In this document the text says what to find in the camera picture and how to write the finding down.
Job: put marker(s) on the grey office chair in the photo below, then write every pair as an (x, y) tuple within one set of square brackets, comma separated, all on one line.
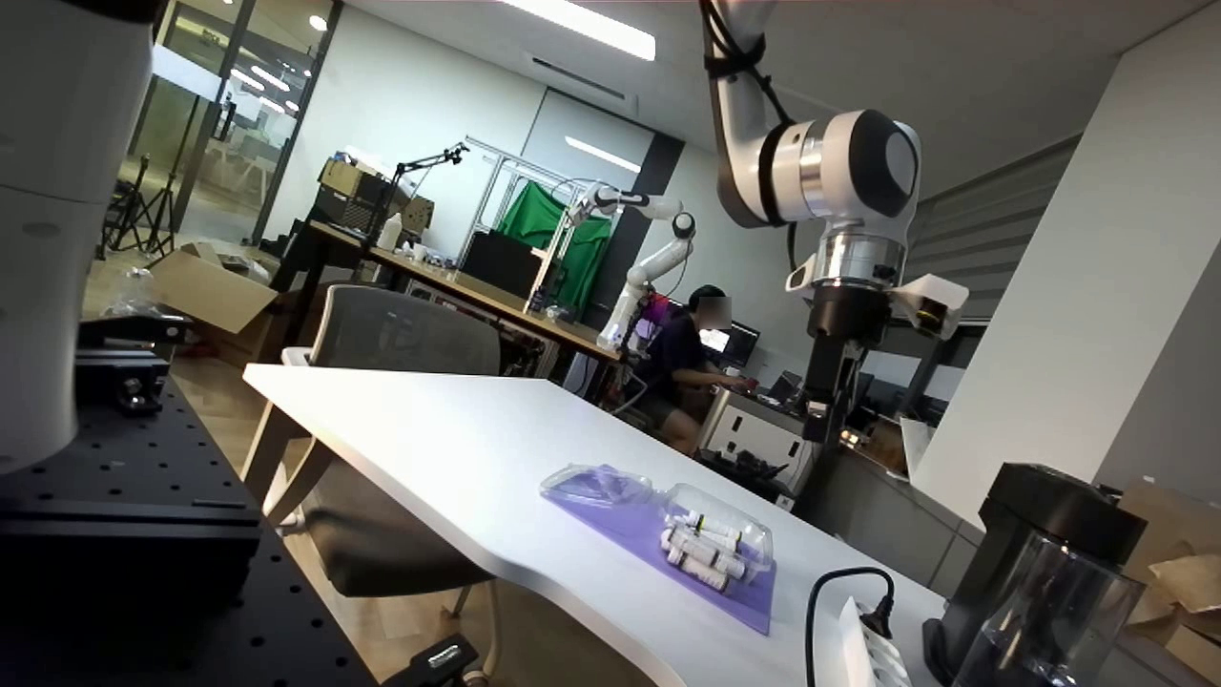
[(396, 345)]

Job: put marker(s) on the clear plastic box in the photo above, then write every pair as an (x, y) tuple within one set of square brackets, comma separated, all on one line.
[(712, 541)]

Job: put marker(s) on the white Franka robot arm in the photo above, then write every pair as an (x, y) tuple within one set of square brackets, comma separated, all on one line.
[(813, 164)]

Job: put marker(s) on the open cardboard box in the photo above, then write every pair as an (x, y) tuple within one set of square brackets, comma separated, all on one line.
[(211, 288)]

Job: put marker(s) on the purple mat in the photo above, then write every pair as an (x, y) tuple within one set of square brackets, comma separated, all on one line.
[(649, 537)]

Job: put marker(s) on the brown cardboard boxes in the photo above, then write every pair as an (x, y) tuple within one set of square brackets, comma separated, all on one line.
[(1178, 575)]

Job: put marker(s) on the green cloth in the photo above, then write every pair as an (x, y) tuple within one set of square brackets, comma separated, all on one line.
[(557, 234)]

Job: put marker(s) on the small white bottle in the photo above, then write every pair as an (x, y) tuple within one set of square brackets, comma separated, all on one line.
[(707, 575), (698, 549), (683, 522)]

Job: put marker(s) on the black blender with clear jar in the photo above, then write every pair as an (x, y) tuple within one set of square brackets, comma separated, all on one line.
[(1044, 575)]

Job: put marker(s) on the seated person in dark shirt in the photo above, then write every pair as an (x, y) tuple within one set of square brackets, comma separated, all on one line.
[(679, 363)]

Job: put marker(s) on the grey equipment case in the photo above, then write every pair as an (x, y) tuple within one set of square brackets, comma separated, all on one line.
[(756, 439)]

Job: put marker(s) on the black perforated breadboard table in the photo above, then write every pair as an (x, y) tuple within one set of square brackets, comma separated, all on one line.
[(138, 537)]

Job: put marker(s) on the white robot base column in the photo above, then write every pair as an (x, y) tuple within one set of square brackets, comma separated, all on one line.
[(57, 229)]

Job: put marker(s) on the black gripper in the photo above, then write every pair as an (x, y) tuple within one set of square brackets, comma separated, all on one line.
[(843, 316)]

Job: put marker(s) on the black labelled clamp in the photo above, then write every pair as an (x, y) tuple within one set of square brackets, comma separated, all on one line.
[(431, 663)]

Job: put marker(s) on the white power strip with switch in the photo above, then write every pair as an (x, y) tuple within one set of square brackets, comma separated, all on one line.
[(870, 652)]

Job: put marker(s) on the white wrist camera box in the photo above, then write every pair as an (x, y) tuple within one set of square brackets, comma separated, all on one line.
[(932, 303)]

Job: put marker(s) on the long wooden desk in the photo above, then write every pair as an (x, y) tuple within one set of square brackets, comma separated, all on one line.
[(459, 293)]

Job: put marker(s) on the grey table leg frame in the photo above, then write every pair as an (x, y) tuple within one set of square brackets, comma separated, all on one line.
[(271, 453)]

